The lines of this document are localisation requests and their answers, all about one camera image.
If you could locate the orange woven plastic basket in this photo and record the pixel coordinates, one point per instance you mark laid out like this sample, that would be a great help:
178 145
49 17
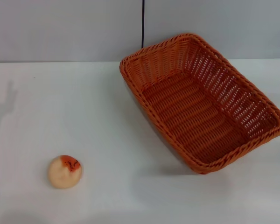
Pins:
191 112

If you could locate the black vertical wall seam strip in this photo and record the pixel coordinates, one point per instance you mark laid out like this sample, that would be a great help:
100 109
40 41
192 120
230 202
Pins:
143 23

